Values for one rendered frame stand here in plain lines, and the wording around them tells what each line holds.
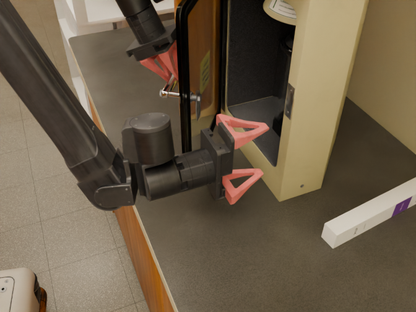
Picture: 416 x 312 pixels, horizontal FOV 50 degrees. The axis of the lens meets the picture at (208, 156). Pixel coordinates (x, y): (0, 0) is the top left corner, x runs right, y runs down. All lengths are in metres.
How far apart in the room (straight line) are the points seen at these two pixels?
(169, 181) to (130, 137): 0.09
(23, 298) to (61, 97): 1.22
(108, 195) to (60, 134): 0.11
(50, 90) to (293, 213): 0.59
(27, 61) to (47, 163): 2.06
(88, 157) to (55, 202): 1.78
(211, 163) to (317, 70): 0.28
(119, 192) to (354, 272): 0.49
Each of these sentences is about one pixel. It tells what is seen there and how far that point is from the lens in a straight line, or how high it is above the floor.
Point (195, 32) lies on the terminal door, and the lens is 0.83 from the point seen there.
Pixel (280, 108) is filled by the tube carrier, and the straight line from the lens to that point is 1.02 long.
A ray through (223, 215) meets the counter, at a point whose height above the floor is 0.94.
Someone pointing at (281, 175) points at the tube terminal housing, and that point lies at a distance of 0.96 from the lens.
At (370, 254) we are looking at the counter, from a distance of 0.96.
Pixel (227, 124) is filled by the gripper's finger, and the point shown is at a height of 1.27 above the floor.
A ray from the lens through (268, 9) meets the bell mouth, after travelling 0.90.
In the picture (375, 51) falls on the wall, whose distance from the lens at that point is 1.31.
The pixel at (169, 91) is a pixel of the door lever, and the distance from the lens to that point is 0.86.
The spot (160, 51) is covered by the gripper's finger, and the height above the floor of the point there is 1.28.
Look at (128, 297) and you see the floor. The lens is 1.98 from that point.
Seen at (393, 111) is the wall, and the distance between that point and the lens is 1.30.
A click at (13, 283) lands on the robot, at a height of 0.28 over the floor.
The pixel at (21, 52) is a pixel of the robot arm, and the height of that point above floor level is 1.40.
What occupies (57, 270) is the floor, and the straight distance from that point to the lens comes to 2.13.
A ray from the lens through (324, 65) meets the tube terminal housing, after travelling 0.83.
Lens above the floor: 1.67
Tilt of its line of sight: 41 degrees down
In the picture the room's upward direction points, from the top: straight up
